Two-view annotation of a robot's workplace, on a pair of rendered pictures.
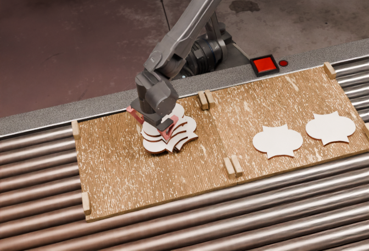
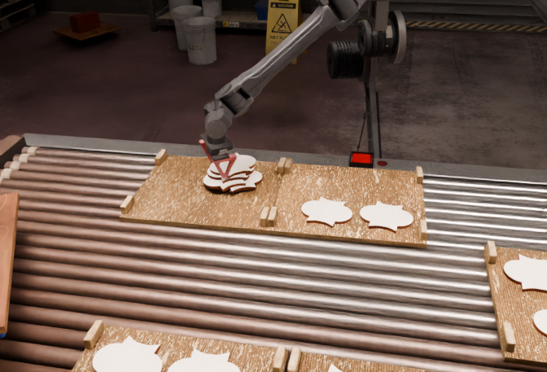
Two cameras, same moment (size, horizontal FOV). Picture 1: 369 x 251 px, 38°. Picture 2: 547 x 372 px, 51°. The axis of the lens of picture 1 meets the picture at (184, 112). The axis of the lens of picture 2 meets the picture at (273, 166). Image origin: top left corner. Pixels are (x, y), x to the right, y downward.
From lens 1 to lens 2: 69 cm
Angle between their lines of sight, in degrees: 23
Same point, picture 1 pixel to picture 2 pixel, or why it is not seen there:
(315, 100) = (388, 194)
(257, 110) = (326, 186)
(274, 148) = (318, 215)
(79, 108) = (179, 149)
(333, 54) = (438, 168)
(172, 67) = (238, 101)
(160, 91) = (216, 115)
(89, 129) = (172, 161)
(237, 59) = not seen: hidden behind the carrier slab
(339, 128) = (394, 218)
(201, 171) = (240, 213)
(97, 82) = not seen: hidden behind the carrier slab
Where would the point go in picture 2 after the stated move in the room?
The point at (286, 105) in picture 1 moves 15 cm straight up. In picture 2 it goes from (357, 190) to (360, 144)
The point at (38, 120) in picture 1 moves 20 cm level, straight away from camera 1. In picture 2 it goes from (142, 147) to (150, 121)
